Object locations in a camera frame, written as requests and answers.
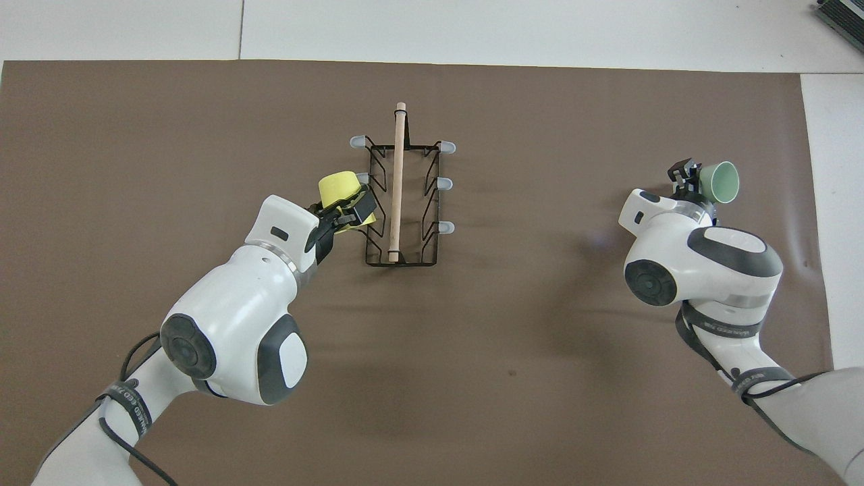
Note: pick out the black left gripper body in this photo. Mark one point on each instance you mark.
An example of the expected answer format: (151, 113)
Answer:
(324, 233)

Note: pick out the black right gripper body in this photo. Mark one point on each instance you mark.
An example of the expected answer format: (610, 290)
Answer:
(690, 192)

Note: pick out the yellow plastic cup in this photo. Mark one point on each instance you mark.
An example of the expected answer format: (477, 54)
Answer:
(341, 185)

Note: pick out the green plastic cup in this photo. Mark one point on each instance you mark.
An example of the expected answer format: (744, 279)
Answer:
(721, 182)

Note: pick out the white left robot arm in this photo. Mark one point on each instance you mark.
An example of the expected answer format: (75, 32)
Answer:
(236, 317)

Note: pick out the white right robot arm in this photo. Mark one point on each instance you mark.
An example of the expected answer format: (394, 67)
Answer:
(715, 270)

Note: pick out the brown table mat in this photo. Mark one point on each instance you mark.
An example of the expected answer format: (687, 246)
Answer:
(472, 371)

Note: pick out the dark ribbed device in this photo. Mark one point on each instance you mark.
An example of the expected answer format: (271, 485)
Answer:
(844, 15)

